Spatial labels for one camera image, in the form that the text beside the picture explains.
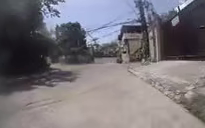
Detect distant trees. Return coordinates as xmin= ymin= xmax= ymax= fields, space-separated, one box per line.
xmin=92 ymin=40 xmax=120 ymax=58

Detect grey concrete road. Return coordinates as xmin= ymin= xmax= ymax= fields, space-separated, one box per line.
xmin=0 ymin=57 xmax=205 ymax=128

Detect beige building with dark roof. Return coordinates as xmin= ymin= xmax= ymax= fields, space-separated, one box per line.
xmin=116 ymin=23 xmax=145 ymax=64

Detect dark green tree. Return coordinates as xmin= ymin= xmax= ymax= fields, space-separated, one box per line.
xmin=54 ymin=21 xmax=95 ymax=64

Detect utility pole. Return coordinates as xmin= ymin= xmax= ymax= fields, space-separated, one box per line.
xmin=135 ymin=0 xmax=152 ymax=63

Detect pale concrete driveway apron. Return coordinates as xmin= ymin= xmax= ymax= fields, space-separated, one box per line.
xmin=127 ymin=59 xmax=205 ymax=126

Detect dark brown gate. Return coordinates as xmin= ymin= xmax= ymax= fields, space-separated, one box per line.
xmin=162 ymin=0 xmax=205 ymax=61

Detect large dark tree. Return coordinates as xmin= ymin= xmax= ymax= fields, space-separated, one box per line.
xmin=0 ymin=0 xmax=66 ymax=77

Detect low grey wall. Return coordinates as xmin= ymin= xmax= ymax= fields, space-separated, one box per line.
xmin=93 ymin=56 xmax=119 ymax=65

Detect overhead wires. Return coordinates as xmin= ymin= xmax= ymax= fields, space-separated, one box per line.
xmin=84 ymin=0 xmax=178 ymax=46

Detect pale concrete gate wall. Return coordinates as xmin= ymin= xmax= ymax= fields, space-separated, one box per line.
xmin=147 ymin=18 xmax=165 ymax=63

